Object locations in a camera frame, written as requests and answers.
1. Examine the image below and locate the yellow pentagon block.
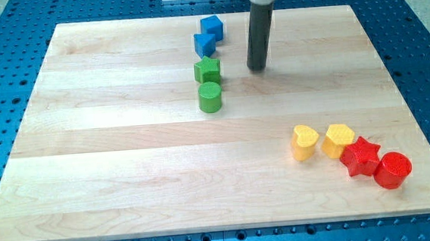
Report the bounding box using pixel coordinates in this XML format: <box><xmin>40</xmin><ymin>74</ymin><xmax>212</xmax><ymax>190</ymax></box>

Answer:
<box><xmin>321</xmin><ymin>124</ymin><xmax>356</xmax><ymax>159</ymax></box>

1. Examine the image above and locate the light wooden board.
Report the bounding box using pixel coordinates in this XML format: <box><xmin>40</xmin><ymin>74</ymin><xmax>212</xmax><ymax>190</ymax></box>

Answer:
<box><xmin>0</xmin><ymin>5</ymin><xmax>430</xmax><ymax>241</ymax></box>

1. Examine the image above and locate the green star block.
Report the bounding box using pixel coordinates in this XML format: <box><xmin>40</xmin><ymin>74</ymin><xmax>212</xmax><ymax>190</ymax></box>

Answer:
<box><xmin>194</xmin><ymin>57</ymin><xmax>221</xmax><ymax>84</ymax></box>

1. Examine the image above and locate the blue cube block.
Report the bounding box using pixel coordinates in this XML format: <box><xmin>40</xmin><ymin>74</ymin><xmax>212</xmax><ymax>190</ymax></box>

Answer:
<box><xmin>200</xmin><ymin>15</ymin><xmax>224</xmax><ymax>42</ymax></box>

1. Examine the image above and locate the blue triangle block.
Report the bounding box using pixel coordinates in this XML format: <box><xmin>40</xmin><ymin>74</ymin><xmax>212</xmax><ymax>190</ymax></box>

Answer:
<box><xmin>193</xmin><ymin>33</ymin><xmax>216</xmax><ymax>58</ymax></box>

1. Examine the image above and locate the yellow heart block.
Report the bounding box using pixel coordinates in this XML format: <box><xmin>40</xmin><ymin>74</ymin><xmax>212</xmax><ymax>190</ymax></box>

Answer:
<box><xmin>291</xmin><ymin>124</ymin><xmax>319</xmax><ymax>161</ymax></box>

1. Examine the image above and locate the green cylinder block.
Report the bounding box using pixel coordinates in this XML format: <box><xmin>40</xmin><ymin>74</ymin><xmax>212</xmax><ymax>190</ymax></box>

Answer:
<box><xmin>198</xmin><ymin>81</ymin><xmax>223</xmax><ymax>114</ymax></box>

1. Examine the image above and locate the red cylinder block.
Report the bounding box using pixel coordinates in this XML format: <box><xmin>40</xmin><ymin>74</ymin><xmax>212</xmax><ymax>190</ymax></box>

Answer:
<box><xmin>373</xmin><ymin>152</ymin><xmax>413</xmax><ymax>189</ymax></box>

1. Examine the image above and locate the red star block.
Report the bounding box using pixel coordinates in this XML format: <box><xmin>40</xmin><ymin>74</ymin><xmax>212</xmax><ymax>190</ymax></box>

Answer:
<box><xmin>340</xmin><ymin>136</ymin><xmax>381</xmax><ymax>177</ymax></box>

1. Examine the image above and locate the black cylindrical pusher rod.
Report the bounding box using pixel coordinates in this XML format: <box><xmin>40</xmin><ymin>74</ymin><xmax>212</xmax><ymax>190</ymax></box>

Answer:
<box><xmin>247</xmin><ymin>0</ymin><xmax>275</xmax><ymax>72</ymax></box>

